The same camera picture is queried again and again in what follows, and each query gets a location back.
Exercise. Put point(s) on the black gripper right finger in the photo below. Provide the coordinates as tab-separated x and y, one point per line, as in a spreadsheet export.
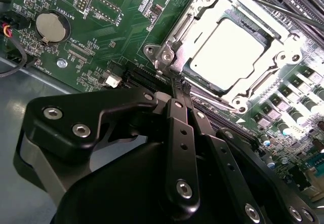
227	155

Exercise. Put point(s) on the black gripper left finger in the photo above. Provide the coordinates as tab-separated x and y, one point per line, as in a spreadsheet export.
63	122

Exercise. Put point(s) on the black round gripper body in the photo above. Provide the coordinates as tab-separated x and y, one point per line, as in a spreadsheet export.
121	188

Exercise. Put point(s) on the thin metal locking lever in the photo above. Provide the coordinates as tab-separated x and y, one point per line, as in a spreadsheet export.
298	15
210	99

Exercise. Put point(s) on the silver square CPU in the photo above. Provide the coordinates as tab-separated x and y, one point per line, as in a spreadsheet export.
227	54

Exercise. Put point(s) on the metal socket cover frame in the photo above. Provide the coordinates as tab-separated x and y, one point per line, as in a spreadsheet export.
197	27

